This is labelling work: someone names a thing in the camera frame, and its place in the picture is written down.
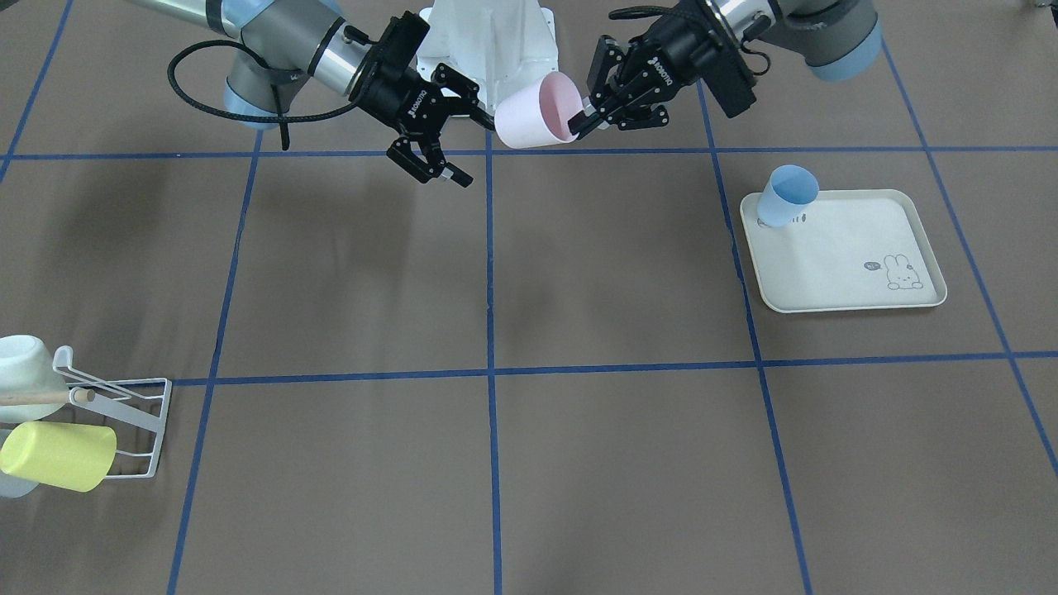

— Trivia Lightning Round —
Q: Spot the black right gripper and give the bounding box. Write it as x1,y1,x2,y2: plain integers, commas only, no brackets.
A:
349,12,496,188

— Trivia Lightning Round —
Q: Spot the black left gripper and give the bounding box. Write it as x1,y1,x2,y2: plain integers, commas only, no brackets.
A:
568,4,756,140

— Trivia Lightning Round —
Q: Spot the pink plastic cup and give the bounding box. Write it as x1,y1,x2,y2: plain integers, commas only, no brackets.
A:
494,71,583,150

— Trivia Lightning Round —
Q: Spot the pale green plastic cup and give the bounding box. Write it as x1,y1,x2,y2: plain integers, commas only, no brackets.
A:
1,335,69,423

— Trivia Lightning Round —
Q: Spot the yellow plastic cup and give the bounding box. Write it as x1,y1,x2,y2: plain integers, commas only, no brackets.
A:
1,421,117,493

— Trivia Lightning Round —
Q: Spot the grey plastic cup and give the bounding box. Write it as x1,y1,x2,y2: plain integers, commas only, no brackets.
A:
0,471,39,498

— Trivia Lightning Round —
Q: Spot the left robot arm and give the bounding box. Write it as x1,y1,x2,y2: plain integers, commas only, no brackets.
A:
568,1,883,139

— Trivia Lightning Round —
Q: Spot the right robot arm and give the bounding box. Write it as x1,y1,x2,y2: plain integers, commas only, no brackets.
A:
142,1,494,186

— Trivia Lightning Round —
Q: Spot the cream plastic tray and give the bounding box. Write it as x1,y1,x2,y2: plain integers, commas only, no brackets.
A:
740,190,948,315

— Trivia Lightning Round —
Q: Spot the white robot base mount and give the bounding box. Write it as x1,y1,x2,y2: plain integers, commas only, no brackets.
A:
416,1,559,113

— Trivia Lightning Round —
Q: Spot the white wire cup rack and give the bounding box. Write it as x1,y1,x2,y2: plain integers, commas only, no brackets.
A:
2,345,174,486

